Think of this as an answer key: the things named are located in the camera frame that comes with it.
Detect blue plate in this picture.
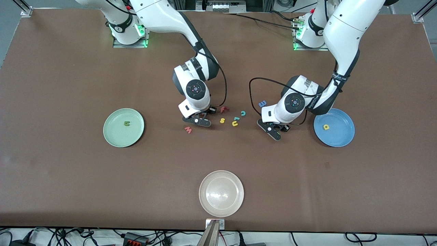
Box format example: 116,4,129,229
313,108,355,148

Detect aluminium frame post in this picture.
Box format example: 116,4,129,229
411,0,437,23
13,0,33,17

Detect white plate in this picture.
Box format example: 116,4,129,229
199,170,245,218

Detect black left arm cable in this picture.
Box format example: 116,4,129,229
249,61,342,125

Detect black cable on table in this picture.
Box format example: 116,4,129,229
269,10,301,22
224,12,301,30

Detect grey camera mount pole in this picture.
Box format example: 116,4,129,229
197,220,220,246

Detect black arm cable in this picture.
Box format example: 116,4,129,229
196,48,228,107
249,61,342,125

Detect black power strip red switches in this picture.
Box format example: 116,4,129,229
124,232,150,245

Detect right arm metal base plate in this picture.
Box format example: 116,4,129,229
113,32,150,49

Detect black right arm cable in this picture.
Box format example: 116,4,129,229
196,48,228,107

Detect black looped floor cable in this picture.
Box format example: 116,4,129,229
344,232,378,243

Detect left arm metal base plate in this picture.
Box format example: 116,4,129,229
293,17,329,52

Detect grey connector box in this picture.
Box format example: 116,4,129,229
205,0,247,13

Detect green plate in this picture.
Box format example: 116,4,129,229
103,108,145,148

